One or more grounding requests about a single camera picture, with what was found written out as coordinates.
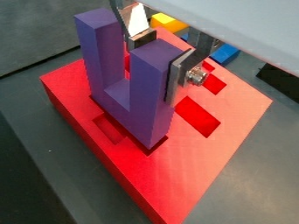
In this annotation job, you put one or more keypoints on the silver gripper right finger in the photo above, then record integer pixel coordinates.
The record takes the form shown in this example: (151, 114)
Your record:
(186, 67)

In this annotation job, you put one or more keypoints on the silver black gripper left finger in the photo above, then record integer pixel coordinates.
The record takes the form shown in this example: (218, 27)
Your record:
(131, 16)

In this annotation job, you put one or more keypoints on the purple U-shaped block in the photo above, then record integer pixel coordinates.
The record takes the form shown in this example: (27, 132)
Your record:
(127, 80)

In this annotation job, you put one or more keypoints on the red slotted board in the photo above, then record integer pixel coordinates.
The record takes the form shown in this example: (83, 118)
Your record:
(167, 178)

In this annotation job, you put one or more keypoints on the yellow long block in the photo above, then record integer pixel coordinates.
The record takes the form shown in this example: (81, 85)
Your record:
(171, 24)

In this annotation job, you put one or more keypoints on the blue U-shaped block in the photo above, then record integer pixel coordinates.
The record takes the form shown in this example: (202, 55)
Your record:
(223, 53)

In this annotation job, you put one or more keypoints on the black angled bracket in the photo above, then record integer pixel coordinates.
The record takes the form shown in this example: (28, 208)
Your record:
(283, 83)

